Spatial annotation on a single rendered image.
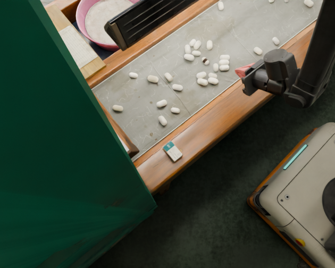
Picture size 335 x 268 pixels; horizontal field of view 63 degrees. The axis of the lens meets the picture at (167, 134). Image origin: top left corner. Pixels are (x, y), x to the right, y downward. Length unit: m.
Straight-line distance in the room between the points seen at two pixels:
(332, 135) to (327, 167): 0.18
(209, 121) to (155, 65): 0.29
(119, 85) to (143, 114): 0.14
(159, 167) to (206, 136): 0.19
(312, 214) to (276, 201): 0.18
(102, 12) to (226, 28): 0.48
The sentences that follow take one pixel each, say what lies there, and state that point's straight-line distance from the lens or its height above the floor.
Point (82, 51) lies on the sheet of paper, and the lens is 1.06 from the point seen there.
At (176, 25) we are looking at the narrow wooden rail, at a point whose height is 0.76.
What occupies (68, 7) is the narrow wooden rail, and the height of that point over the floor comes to 0.75.
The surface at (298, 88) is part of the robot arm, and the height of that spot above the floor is 1.05.
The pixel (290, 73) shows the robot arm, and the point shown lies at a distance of 0.75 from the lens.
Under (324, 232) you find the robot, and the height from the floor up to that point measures 0.28.
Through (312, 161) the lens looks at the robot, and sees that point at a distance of 1.58.
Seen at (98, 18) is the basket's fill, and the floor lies 0.73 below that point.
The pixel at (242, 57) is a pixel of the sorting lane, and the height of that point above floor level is 0.74.
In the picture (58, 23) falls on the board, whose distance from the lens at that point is 1.16.
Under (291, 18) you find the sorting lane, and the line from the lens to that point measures 1.26.
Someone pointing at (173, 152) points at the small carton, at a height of 0.79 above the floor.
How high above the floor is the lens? 1.64
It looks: 74 degrees down
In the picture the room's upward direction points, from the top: 4 degrees clockwise
